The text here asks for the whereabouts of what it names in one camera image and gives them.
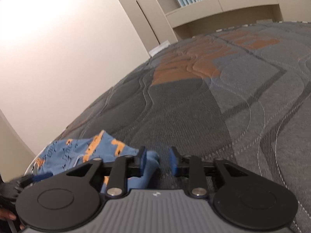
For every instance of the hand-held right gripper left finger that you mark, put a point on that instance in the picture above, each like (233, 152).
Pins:
(142, 160)

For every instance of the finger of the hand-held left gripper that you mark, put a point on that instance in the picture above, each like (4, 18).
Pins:
(38, 178)

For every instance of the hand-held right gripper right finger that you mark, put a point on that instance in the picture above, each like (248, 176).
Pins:
(173, 161)

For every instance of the blue pants with orange print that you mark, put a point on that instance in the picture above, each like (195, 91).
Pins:
(109, 150)

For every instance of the person's left hand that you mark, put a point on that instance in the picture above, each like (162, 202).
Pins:
(6, 214)

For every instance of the grey and orange quilted mattress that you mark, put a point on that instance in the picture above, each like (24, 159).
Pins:
(218, 106)

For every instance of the beige built-in wardrobe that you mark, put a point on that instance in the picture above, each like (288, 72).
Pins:
(150, 14)

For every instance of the beige window ledge cabinet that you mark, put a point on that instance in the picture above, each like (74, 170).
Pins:
(226, 7)

